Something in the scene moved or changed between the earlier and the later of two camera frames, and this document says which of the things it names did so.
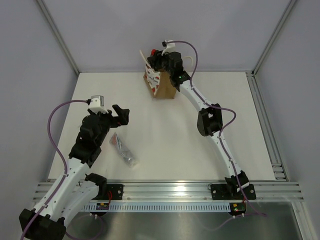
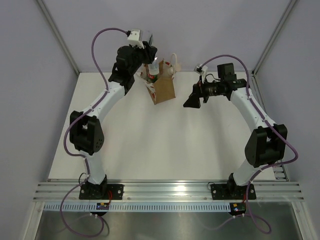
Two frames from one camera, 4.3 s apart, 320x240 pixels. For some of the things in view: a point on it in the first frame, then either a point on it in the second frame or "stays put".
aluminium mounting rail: (266, 190) stays put
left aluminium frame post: (55, 30) stays put
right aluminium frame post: (288, 8) stays put
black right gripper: (152, 59) to (194, 101)
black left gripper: (121, 119) to (147, 53)
